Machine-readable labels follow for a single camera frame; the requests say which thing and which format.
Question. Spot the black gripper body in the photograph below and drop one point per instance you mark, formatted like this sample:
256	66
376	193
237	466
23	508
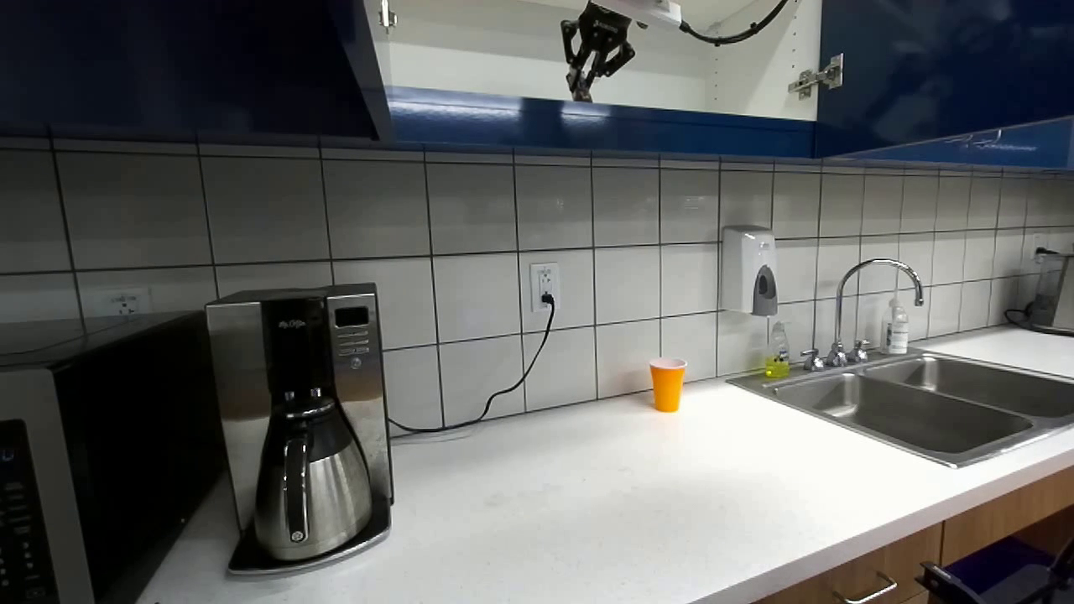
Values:
604	15

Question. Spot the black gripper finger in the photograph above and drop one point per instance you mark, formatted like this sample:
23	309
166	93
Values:
622	46
576	42

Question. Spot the metal cabinet door hinge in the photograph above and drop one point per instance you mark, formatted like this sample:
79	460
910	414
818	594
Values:
820	74

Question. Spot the blue cabinet door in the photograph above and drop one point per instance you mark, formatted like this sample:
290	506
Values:
952	61

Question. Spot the wooden base cabinet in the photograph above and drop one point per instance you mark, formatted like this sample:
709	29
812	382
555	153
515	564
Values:
986	523

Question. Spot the chrome gooseneck faucet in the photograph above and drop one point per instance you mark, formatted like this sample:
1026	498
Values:
850	281

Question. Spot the orange plastic cup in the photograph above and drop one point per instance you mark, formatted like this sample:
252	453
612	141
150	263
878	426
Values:
668	386

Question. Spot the yellow dish soap bottle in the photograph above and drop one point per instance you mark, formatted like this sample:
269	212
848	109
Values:
775	360

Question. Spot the steel black coffee maker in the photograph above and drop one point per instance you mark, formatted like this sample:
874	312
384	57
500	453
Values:
357	370

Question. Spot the small white pump bottle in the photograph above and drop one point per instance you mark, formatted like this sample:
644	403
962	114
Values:
896	334

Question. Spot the stainless steel sink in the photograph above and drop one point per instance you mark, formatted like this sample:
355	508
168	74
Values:
895	407

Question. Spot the dark countertop appliance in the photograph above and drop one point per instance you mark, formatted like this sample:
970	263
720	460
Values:
1045	297

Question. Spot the steel coffee carafe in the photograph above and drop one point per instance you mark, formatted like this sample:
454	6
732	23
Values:
312	490

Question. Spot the black microwave oven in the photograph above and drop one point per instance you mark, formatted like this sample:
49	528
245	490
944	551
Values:
112	472

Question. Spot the blue black chair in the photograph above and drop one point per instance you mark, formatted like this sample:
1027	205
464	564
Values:
995	575

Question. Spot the white interior wall cabinet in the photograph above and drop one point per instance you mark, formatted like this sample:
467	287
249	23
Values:
480	68

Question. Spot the white wall power outlet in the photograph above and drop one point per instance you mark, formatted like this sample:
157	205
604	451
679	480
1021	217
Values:
546	281

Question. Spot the white wall soap dispenser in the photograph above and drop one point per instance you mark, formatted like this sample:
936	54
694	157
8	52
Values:
746	271

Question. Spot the blue closed wall cabinet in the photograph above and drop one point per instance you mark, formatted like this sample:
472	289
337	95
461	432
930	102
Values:
168	68

